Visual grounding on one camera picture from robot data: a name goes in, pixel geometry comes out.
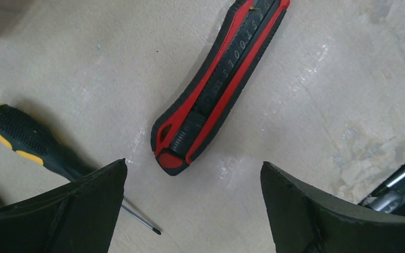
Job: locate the red black utility knife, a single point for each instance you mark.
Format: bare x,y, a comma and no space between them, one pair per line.
188,126

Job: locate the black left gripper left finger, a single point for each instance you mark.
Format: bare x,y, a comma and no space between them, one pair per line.
76,217

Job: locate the yellow black short screwdriver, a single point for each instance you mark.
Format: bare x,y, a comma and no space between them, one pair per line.
32,140

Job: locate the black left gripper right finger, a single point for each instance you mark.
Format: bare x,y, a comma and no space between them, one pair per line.
304,218

